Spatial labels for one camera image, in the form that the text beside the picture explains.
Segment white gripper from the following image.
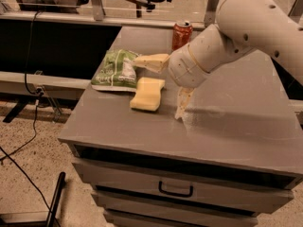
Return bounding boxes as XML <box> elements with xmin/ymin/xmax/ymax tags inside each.
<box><xmin>133</xmin><ymin>44</ymin><xmax>208</xmax><ymax>119</ymax></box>

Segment yellow sponge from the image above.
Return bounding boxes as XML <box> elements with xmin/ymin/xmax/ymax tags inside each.
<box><xmin>130</xmin><ymin>78</ymin><xmax>165</xmax><ymax>112</ymax></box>

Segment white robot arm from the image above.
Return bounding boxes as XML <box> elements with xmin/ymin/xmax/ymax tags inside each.
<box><xmin>134</xmin><ymin>0</ymin><xmax>303</xmax><ymax>118</ymax></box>

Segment green jalapeno chip bag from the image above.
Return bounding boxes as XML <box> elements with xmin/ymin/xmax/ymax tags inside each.
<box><xmin>91</xmin><ymin>49</ymin><xmax>138</xmax><ymax>92</ymax></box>

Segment orange soda can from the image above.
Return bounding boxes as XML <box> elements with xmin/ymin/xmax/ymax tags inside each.
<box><xmin>172</xmin><ymin>21</ymin><xmax>193</xmax><ymax>50</ymax></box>

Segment grey drawer cabinet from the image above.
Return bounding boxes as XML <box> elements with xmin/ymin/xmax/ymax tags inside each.
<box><xmin>57</xmin><ymin>26</ymin><xmax>303</xmax><ymax>227</ymax></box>

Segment black metal stand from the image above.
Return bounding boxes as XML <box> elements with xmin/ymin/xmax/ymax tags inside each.
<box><xmin>0</xmin><ymin>172</ymin><xmax>65</xmax><ymax>227</ymax></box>

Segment grey metal railing post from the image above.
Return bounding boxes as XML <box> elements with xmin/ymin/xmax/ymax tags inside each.
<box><xmin>204</xmin><ymin>0</ymin><xmax>219</xmax><ymax>27</ymax></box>
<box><xmin>91</xmin><ymin>0</ymin><xmax>105</xmax><ymax>21</ymax></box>

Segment black drawer handle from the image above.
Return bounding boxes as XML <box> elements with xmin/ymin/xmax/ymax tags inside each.
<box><xmin>158</xmin><ymin>181</ymin><xmax>194</xmax><ymax>198</ymax></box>

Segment black power cable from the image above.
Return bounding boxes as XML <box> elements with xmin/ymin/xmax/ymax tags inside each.
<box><xmin>0</xmin><ymin>10</ymin><xmax>58</xmax><ymax>227</ymax></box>

